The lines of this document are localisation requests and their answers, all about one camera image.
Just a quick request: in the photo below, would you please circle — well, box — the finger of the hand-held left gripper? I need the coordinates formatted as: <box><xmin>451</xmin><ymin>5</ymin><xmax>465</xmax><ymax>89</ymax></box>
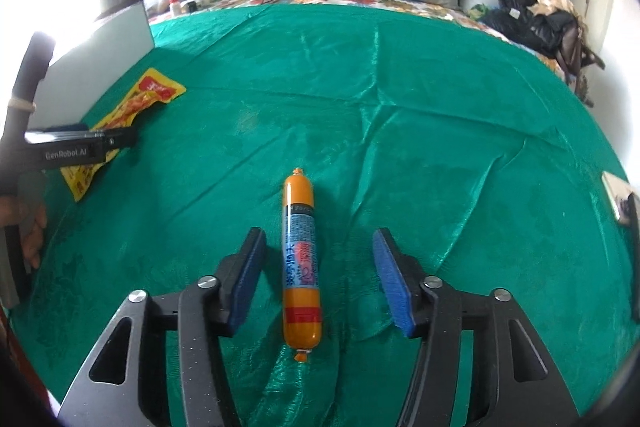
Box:
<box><xmin>25</xmin><ymin>123</ymin><xmax>139</xmax><ymax>150</ymax></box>

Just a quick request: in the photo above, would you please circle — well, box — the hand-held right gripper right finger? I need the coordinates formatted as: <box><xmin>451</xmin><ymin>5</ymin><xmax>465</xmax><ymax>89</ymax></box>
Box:
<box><xmin>372</xmin><ymin>228</ymin><xmax>581</xmax><ymax>427</ymax></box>

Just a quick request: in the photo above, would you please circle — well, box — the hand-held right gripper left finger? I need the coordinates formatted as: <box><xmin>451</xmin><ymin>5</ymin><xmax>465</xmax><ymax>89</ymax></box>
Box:
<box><xmin>57</xmin><ymin>227</ymin><xmax>267</xmax><ymax>427</ymax></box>

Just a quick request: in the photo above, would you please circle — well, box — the orange packet with red label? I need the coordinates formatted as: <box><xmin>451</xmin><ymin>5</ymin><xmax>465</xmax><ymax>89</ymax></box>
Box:
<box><xmin>61</xmin><ymin>68</ymin><xmax>188</xmax><ymax>203</ymax></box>

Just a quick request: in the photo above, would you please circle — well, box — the orange sausage with blue label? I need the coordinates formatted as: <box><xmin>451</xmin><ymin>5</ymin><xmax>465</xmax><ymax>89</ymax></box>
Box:
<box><xmin>282</xmin><ymin>167</ymin><xmax>324</xmax><ymax>363</ymax></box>

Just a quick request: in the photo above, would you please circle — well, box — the person's left hand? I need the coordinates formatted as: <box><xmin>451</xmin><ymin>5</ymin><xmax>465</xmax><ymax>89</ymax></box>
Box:
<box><xmin>0</xmin><ymin>194</ymin><xmax>49</xmax><ymax>272</ymax></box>

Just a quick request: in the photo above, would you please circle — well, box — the white smartphone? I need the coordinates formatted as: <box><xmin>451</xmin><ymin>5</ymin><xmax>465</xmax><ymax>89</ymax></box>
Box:
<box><xmin>601</xmin><ymin>170</ymin><xmax>636</xmax><ymax>224</ymax></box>

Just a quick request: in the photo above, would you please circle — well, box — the black rectangular device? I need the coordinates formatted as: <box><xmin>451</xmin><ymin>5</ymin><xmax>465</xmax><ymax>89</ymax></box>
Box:
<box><xmin>620</xmin><ymin>192</ymin><xmax>640</xmax><ymax>258</ymax></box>

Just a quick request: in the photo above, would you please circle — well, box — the floral bedsheet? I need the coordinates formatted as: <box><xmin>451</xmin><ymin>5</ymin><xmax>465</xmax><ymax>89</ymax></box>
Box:
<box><xmin>147</xmin><ymin>0</ymin><xmax>577</xmax><ymax>84</ymax></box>

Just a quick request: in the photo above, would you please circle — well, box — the black clothing pile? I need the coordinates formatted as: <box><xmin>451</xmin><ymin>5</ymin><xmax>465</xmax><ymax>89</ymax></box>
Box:
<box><xmin>482</xmin><ymin>0</ymin><xmax>579</xmax><ymax>58</ymax></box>

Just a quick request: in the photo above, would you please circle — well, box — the brown bag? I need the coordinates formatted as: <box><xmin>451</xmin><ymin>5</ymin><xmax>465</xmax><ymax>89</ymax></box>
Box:
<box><xmin>555</xmin><ymin>14</ymin><xmax>606</xmax><ymax>76</ymax></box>

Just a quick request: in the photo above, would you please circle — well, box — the beige crumpled cloth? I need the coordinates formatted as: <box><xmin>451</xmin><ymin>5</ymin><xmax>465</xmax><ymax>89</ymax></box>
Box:
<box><xmin>530</xmin><ymin>0</ymin><xmax>581</xmax><ymax>18</ymax></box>

